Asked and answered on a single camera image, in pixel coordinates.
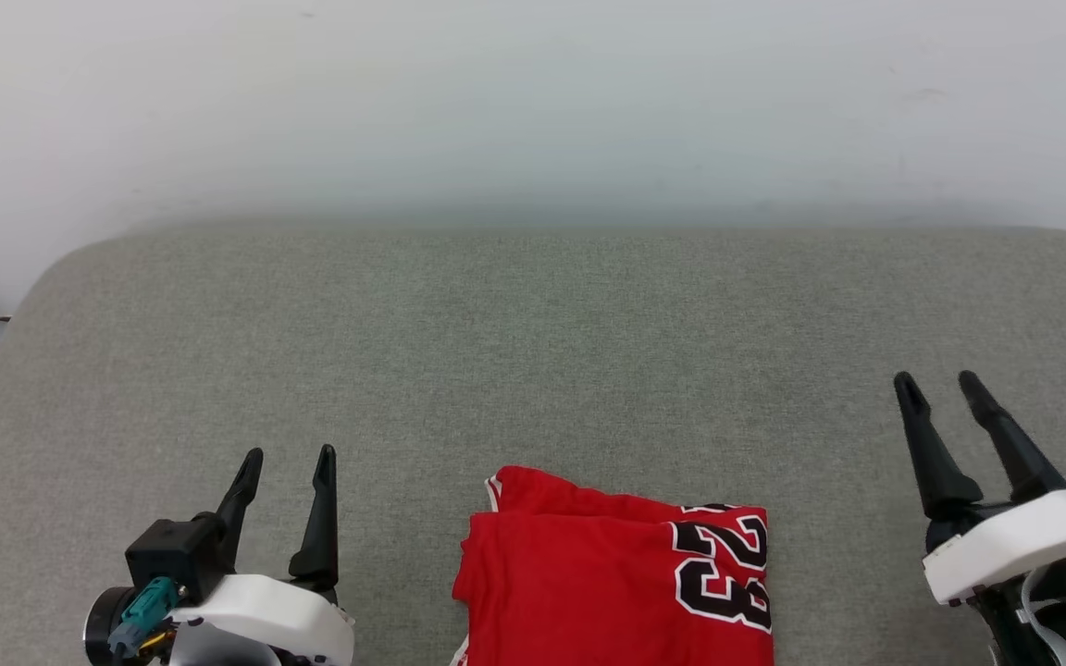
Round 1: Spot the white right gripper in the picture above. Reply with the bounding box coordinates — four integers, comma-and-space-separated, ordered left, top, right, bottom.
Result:
894, 371, 1066, 666

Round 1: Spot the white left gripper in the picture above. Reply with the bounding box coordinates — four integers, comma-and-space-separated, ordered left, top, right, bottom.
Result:
167, 445, 355, 666

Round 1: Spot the red and white basketball jersey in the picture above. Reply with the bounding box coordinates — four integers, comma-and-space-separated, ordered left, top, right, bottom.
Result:
450, 465, 775, 666

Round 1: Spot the teal left camera connector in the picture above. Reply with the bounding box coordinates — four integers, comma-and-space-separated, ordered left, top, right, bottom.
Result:
107, 577, 184, 660

